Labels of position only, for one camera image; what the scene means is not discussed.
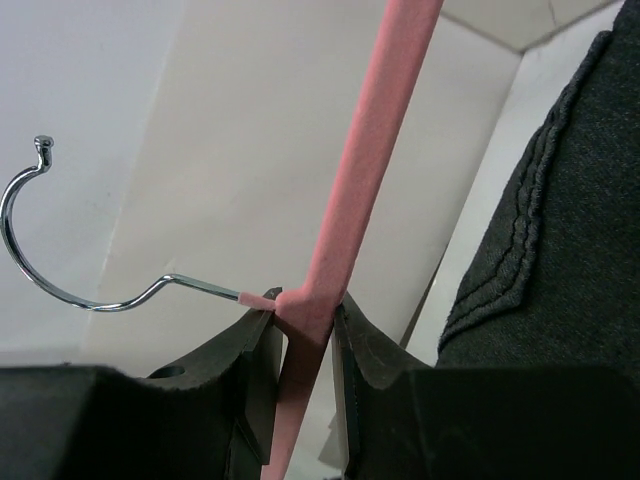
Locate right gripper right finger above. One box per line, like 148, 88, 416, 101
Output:
334, 298, 639, 479

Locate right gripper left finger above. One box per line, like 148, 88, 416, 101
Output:
1, 309, 283, 479

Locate pink plastic hanger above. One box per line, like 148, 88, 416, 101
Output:
1, 1, 442, 479

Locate black trousers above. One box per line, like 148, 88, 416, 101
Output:
437, 1, 639, 378

